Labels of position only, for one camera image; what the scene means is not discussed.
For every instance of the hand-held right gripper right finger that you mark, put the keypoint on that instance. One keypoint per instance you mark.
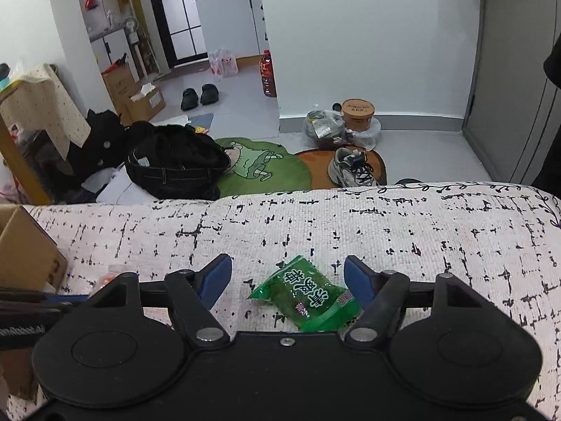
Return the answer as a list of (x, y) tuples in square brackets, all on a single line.
[(357, 278)]

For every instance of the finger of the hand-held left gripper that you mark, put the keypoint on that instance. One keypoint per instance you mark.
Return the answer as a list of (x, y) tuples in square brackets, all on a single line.
[(61, 301)]

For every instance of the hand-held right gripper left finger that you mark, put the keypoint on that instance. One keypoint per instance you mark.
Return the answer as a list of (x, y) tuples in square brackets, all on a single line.
[(214, 278)]

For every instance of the dark green snack packet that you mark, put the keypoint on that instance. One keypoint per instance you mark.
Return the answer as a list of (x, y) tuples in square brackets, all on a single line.
[(302, 294)]

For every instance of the cardboard box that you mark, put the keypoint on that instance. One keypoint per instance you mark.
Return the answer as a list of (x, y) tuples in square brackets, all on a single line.
[(26, 254)]

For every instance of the printed blanket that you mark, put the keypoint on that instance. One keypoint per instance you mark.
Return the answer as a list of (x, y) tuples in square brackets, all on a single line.
[(394, 228)]

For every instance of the grey sneaker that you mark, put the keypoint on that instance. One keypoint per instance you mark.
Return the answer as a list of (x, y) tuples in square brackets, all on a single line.
[(350, 169)]

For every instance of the green frog rug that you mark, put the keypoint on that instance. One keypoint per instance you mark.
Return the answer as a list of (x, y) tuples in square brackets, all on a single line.
[(271, 171)]

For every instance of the clear plastic bag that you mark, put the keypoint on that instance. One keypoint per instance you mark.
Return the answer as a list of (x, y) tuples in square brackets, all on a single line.
[(324, 129)]

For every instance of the brown paper bowl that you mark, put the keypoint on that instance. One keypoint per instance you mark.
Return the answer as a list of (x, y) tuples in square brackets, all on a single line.
[(358, 115)]

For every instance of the table with dotted cloth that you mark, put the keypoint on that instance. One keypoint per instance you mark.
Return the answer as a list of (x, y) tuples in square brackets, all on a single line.
[(48, 105)]

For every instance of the red drink bottle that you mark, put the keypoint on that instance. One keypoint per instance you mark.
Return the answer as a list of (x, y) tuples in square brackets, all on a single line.
[(268, 74)]

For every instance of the pink plastic bag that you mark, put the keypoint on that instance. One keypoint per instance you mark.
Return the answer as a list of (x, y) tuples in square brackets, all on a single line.
[(223, 63)]

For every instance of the tall cardboard carton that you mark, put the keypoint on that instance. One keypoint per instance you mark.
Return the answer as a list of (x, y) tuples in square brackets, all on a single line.
[(118, 83)]

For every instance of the white low cabinet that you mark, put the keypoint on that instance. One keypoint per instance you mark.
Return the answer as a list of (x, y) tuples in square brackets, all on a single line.
[(109, 50)]

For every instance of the grey wardrobe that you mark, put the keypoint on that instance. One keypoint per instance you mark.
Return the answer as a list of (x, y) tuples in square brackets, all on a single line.
[(508, 74)]

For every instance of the white kitchen cabinet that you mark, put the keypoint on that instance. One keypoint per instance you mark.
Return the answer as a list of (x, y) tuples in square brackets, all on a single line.
[(228, 22)]

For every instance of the white fan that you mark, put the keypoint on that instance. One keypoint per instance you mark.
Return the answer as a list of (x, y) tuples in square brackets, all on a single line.
[(131, 30)]

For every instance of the black-framed glass door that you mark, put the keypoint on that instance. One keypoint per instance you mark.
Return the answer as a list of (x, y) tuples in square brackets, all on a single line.
[(179, 13)]

